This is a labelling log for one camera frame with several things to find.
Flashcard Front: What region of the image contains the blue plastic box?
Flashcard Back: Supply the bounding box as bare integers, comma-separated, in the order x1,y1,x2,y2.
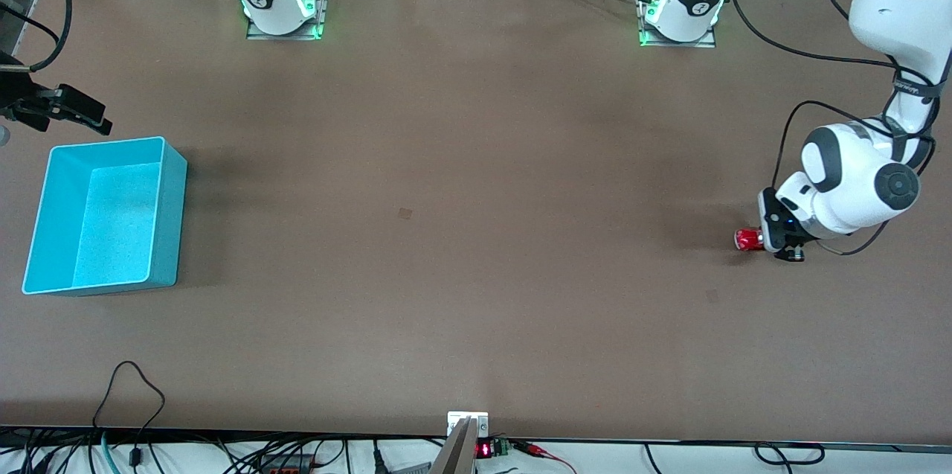
22,135,188,297

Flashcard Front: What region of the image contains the dark power strip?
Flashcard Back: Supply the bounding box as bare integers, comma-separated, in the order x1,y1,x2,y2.
257,454,317,474

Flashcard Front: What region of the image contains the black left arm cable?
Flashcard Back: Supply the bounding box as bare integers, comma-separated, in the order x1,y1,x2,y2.
727,0,939,257

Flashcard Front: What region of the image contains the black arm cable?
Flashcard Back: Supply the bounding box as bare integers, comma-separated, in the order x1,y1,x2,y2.
727,0,939,257
0,0,73,73

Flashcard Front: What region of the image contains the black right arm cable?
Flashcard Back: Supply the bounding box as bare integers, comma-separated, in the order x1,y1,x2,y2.
0,0,73,73

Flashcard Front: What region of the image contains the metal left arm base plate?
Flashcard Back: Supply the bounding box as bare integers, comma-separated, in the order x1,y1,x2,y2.
638,0,718,48

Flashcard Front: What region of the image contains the black flat coiled cable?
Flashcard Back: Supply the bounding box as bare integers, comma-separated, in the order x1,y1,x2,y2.
755,443,825,466

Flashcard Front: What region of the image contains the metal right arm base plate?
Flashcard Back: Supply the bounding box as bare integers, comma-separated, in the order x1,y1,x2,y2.
247,0,332,41

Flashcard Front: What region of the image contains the thin black looped cable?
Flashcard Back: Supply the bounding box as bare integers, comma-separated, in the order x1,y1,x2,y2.
91,361,166,469

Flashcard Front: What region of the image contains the red clip lead cable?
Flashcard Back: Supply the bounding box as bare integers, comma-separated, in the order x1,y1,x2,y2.
512,441,577,474

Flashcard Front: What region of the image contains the teal cable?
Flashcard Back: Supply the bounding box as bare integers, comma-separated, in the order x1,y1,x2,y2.
100,431,121,474

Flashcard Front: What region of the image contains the silver camera mount bracket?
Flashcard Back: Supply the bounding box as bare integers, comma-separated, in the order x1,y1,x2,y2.
430,411,489,474

